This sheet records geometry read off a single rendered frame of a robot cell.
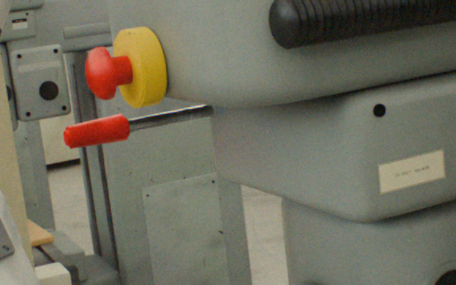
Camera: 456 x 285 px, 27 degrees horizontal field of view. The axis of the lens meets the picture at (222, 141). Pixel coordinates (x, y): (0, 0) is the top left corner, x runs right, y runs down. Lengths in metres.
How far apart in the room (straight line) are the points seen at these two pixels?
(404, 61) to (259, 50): 0.11
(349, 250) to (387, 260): 0.03
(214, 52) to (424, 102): 0.17
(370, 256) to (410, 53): 0.18
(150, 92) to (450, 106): 0.22
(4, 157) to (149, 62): 1.81
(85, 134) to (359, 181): 0.25
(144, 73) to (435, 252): 0.27
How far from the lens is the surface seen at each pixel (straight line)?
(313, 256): 0.84
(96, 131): 0.82
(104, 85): 0.70
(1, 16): 1.02
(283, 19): 0.61
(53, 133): 9.27
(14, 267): 0.79
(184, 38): 0.67
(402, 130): 0.71
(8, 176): 2.51
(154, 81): 0.70
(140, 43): 0.71
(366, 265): 0.78
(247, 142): 0.82
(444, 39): 0.71
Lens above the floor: 1.84
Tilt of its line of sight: 11 degrees down
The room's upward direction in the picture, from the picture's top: 7 degrees counter-clockwise
